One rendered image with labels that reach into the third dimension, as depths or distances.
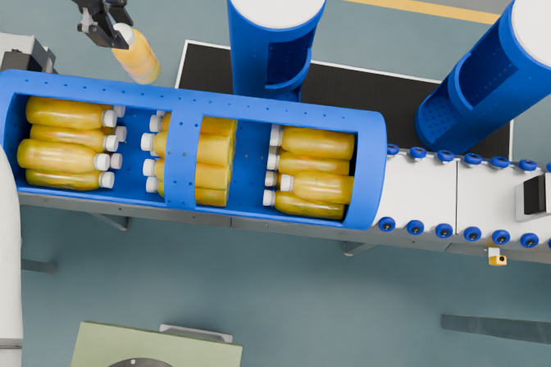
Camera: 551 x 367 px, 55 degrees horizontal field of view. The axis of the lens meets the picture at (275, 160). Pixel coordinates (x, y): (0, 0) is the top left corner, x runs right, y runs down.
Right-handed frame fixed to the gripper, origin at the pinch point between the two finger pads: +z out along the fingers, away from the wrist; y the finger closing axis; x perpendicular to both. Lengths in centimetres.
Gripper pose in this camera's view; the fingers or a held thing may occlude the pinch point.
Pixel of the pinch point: (118, 28)
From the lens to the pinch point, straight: 99.7
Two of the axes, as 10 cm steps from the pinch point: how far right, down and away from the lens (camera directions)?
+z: -0.2, 1.7, 9.9
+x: -9.9, -1.3, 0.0
